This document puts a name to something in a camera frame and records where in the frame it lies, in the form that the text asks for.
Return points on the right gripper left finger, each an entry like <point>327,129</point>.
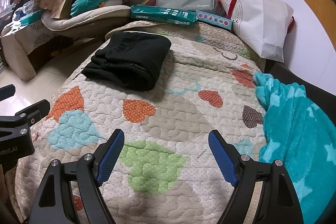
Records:
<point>54,201</point>

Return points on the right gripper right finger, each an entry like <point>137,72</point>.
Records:
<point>263,192</point>

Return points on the black pants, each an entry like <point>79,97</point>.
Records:
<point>132,60</point>

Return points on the teal star blanket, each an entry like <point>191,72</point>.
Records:
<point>302,136</point>

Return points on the heart patterned quilt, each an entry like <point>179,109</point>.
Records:
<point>166,172</point>

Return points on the seated person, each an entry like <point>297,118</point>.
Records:
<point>17,4</point>

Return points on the beige cushion pad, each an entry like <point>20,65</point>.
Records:
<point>97,22</point>

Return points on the teal folded towel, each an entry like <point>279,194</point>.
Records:
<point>81,6</point>

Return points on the white paper shopping bag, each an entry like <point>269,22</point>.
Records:
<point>261,24</point>

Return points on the light blue shapes box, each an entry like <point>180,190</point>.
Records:
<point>214,20</point>

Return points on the teal long package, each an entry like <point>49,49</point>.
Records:
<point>164,15</point>

